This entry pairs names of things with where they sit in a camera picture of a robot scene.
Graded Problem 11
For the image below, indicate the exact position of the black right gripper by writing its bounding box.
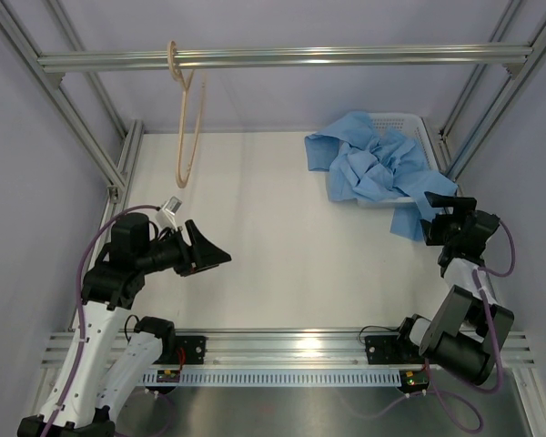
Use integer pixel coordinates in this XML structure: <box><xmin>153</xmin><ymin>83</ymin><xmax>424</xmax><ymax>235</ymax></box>
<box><xmin>420</xmin><ymin>191</ymin><xmax>477</xmax><ymax>247</ymax></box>

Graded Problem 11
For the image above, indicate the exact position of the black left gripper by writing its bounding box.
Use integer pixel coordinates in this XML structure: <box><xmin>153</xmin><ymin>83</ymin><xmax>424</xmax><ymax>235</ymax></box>
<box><xmin>137</xmin><ymin>219</ymin><xmax>231</xmax><ymax>277</ymax></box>

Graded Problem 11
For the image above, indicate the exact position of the white perforated plastic basket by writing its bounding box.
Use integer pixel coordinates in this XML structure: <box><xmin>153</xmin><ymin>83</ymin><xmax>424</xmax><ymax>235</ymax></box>
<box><xmin>357</xmin><ymin>112</ymin><xmax>440</xmax><ymax>208</ymax></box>

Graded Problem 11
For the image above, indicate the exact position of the blue button-up shirt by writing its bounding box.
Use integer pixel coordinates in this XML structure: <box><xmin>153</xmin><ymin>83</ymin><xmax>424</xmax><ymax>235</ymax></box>
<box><xmin>304</xmin><ymin>111</ymin><xmax>458</xmax><ymax>241</ymax></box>

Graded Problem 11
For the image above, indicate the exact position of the beige wooden clothes hanger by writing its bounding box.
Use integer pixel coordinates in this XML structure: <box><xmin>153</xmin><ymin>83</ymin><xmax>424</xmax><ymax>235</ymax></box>
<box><xmin>167</xmin><ymin>40</ymin><xmax>207</xmax><ymax>189</ymax></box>

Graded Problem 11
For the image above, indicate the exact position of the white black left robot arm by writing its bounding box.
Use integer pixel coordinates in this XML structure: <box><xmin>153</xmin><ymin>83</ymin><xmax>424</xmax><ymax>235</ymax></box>
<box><xmin>17</xmin><ymin>205</ymin><xmax>232</xmax><ymax>436</ymax></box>

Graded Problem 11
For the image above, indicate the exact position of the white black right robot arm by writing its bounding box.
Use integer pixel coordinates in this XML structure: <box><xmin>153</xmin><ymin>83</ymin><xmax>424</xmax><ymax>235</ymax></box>
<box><xmin>393</xmin><ymin>191</ymin><xmax>516</xmax><ymax>392</ymax></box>

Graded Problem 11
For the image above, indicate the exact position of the aluminium top crossbar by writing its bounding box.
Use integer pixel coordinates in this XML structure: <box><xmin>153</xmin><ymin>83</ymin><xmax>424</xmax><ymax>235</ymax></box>
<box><xmin>38</xmin><ymin>43</ymin><xmax>533</xmax><ymax>73</ymax></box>

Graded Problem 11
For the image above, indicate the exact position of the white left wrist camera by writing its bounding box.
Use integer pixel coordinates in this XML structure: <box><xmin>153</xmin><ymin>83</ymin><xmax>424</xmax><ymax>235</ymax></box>
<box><xmin>156</xmin><ymin>197</ymin><xmax>182</xmax><ymax>229</ymax></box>

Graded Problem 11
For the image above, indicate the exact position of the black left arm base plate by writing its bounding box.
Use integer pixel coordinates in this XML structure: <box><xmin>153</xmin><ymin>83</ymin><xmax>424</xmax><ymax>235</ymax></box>
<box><xmin>156</xmin><ymin>335</ymin><xmax>207</xmax><ymax>365</ymax></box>

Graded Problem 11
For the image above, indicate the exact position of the aluminium front rail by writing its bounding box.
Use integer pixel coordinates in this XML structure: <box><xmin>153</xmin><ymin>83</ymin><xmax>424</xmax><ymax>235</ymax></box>
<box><xmin>40</xmin><ymin>330</ymin><xmax>535</xmax><ymax>369</ymax></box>

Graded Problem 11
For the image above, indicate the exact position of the white slotted cable duct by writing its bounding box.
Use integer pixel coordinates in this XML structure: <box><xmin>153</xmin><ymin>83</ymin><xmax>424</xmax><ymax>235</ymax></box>
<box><xmin>136</xmin><ymin>369</ymin><xmax>401</xmax><ymax>388</ymax></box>

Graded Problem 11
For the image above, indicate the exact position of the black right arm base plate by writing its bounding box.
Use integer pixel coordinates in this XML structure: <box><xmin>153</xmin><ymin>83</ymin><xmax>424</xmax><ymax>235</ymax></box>
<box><xmin>364</xmin><ymin>334</ymin><xmax>424</xmax><ymax>365</ymax></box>

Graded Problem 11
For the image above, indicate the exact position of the aluminium right frame strut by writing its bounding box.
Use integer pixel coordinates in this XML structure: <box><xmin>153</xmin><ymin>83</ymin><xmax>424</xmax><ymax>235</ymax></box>
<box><xmin>437</xmin><ymin>1</ymin><xmax>546</xmax><ymax>181</ymax></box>

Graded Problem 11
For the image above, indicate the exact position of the aluminium frame strut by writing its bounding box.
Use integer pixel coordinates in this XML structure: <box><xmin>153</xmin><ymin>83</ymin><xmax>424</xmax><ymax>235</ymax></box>
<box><xmin>0</xmin><ymin>1</ymin><xmax>128</xmax><ymax>204</ymax></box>
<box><xmin>437</xmin><ymin>1</ymin><xmax>546</xmax><ymax>181</ymax></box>

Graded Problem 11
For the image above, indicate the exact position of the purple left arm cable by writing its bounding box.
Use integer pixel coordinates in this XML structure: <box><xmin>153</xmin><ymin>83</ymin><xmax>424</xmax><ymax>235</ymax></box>
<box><xmin>38</xmin><ymin>204</ymin><xmax>160</xmax><ymax>437</ymax></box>

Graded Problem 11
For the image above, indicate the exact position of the aluminium left frame strut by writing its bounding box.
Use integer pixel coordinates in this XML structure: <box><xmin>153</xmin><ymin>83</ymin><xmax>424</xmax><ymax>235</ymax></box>
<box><xmin>0</xmin><ymin>1</ymin><xmax>128</xmax><ymax>204</ymax></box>

